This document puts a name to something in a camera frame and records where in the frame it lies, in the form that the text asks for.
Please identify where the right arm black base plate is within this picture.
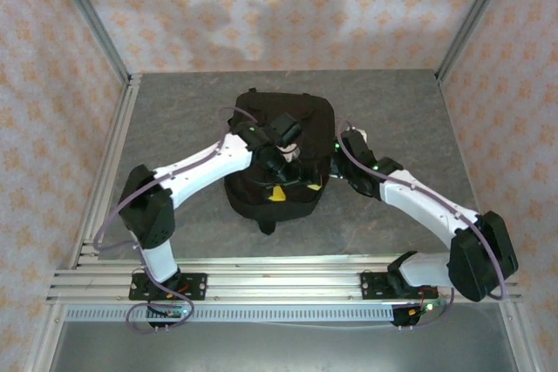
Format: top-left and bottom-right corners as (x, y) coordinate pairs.
(360, 270), (437, 301)

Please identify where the grey slotted cable duct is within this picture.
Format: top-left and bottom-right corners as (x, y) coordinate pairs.
(64, 305), (396, 323)

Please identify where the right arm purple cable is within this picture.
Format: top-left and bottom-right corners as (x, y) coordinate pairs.
(336, 118), (509, 329)

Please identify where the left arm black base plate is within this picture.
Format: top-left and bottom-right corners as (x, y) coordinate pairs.
(129, 273), (208, 302)

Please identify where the small green circuit board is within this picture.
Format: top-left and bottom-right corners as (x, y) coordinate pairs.
(146, 305), (189, 320)
(407, 301), (446, 317)

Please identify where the black backpack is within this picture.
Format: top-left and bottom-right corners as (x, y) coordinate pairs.
(224, 89), (337, 236)

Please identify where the aluminium frame post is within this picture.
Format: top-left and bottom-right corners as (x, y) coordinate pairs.
(47, 0), (132, 82)
(435, 0), (520, 84)

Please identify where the aluminium side rail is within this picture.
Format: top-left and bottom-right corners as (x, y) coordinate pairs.
(69, 73), (143, 268)

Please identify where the aluminium mounting rail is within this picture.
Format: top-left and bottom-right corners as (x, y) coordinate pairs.
(45, 254), (522, 306)

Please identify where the grey metal lower panel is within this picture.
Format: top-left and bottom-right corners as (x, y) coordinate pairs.
(47, 321), (520, 372)

